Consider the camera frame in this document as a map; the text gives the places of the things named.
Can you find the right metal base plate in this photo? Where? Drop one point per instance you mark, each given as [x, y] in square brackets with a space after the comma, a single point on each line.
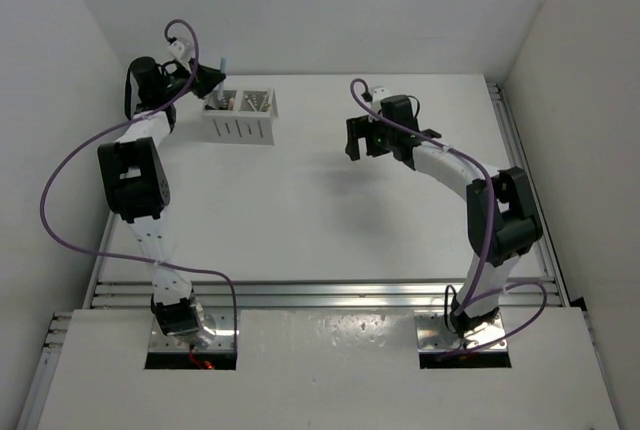
[434, 337]

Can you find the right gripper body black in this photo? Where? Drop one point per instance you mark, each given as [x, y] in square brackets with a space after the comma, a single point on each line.
[391, 136]

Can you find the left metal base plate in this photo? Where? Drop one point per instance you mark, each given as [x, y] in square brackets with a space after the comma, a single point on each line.
[220, 332]

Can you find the metal base plate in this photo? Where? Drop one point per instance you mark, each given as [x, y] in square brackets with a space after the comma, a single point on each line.
[220, 332]
[434, 337]

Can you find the aluminium front rail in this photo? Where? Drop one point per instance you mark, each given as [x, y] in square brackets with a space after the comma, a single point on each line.
[350, 295]

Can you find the white light-blue makeup pen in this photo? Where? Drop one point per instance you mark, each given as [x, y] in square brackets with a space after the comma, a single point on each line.
[220, 87]

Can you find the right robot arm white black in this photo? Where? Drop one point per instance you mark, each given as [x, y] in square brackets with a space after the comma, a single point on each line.
[503, 222]

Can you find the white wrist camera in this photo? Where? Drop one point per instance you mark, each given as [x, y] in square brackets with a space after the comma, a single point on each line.
[377, 95]
[182, 51]

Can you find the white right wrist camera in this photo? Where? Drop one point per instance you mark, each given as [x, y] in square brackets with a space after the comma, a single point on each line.
[377, 95]

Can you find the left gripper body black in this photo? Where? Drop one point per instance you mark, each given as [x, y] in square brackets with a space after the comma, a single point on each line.
[175, 84]

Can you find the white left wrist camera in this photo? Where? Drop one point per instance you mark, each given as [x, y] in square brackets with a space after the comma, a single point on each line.
[182, 51]

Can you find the white two-slot organizer box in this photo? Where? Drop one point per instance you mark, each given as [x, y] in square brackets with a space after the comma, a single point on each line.
[248, 123]

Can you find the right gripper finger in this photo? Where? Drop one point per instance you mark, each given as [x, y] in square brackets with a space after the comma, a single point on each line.
[374, 136]
[358, 128]

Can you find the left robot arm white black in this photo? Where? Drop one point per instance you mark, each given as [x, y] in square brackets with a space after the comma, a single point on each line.
[137, 189]

